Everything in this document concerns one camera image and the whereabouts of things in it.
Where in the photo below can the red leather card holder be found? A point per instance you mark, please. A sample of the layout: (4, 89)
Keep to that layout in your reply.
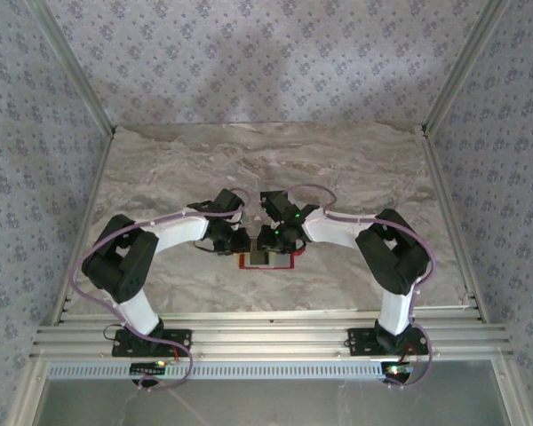
(266, 266)

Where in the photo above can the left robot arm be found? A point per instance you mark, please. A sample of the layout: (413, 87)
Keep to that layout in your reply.
(177, 231)

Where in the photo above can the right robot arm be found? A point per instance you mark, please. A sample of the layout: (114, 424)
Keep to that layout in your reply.
(333, 228)

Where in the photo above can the grey metal sheet panel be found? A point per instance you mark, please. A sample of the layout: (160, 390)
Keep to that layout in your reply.
(293, 404)

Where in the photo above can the aluminium mounting rail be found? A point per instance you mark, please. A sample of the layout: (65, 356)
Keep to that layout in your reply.
(266, 335)

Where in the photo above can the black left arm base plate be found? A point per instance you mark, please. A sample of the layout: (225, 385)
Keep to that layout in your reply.
(177, 341)

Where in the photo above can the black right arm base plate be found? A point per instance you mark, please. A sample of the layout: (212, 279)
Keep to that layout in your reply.
(360, 341)

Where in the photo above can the aluminium frame post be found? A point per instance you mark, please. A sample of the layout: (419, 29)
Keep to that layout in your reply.
(73, 66)
(464, 66)

